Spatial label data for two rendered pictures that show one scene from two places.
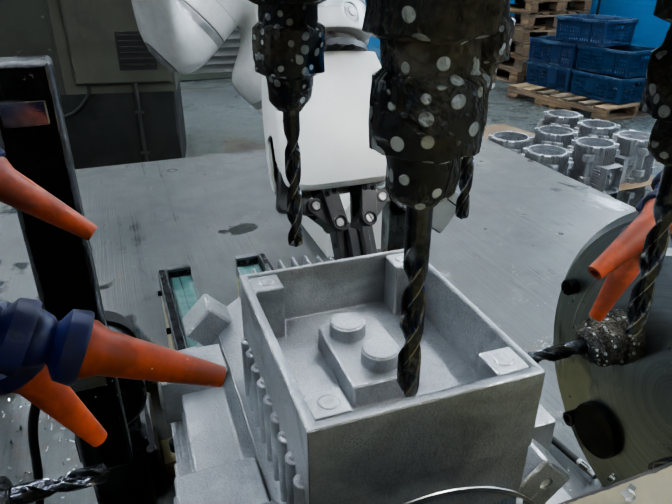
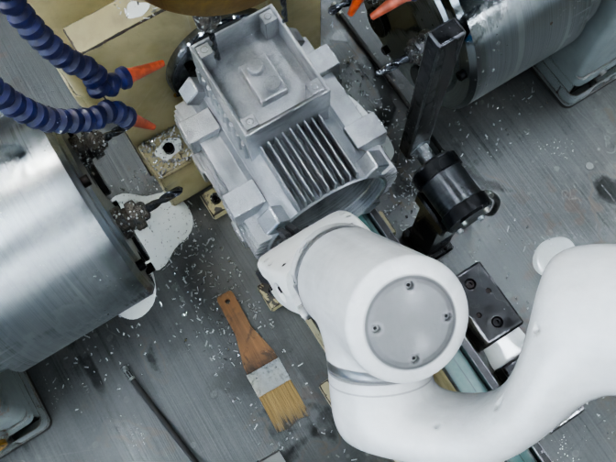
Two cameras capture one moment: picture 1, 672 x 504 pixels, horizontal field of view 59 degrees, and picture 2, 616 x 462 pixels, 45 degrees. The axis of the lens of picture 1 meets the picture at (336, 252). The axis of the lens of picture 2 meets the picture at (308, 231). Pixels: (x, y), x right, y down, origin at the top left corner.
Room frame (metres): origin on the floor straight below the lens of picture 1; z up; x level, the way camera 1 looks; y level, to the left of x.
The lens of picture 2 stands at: (0.62, -0.03, 1.82)
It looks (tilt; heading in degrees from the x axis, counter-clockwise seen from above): 73 degrees down; 172
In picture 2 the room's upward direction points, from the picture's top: 3 degrees counter-clockwise
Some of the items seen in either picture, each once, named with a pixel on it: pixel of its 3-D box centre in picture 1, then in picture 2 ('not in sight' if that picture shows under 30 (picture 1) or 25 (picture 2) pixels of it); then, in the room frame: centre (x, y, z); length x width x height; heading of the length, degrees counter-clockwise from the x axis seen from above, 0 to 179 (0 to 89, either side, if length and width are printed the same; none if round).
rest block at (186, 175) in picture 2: not in sight; (176, 164); (0.19, -0.15, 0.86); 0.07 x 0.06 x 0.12; 111
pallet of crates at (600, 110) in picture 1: (588, 61); not in sight; (5.77, -2.36, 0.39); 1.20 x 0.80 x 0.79; 29
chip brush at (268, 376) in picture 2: not in sight; (258, 357); (0.47, -0.09, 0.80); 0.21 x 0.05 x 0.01; 18
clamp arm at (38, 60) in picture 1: (70, 292); (428, 100); (0.29, 0.15, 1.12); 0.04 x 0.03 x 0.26; 21
